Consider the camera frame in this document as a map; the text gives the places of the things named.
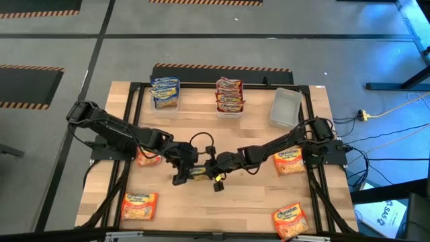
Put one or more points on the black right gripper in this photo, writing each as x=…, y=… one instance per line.
x=231, y=161

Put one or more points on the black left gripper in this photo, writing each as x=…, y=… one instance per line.
x=183, y=156

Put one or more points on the red Maruchan ramen pack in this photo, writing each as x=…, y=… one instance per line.
x=230, y=98
x=230, y=82
x=231, y=107
x=230, y=90

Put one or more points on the orange Maruchan ramen pack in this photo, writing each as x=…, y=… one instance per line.
x=290, y=222
x=289, y=164
x=149, y=162
x=139, y=206

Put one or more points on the pale grey plastic bin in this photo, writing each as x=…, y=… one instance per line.
x=285, y=111

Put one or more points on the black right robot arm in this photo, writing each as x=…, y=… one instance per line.
x=279, y=144

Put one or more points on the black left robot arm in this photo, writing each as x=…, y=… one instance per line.
x=111, y=129

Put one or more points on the white plastic bin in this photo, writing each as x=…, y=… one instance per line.
x=230, y=115

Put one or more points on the clear plastic bin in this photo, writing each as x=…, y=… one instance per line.
x=164, y=113

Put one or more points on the hazard-striped black floor mat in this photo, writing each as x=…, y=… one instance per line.
x=201, y=2
x=33, y=6
x=218, y=75
x=27, y=87

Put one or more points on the yellow power plug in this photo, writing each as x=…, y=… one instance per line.
x=363, y=115

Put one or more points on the black rig crossbeam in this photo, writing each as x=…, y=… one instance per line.
x=50, y=237

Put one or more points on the black rig beam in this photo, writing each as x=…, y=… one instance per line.
x=386, y=193

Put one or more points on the white cardboard box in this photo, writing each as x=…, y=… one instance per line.
x=383, y=218

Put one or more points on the dark grey furniture foot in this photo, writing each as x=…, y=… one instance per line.
x=10, y=150

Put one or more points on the dark grey chair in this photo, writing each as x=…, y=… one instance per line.
x=420, y=218

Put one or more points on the grey table-level camera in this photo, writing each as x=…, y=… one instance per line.
x=217, y=236

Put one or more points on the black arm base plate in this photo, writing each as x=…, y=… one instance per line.
x=337, y=158
x=100, y=155

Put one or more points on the silver metal bracket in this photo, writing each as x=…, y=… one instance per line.
x=124, y=234
x=310, y=238

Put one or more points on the black desk leg frame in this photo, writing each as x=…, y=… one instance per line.
x=386, y=86

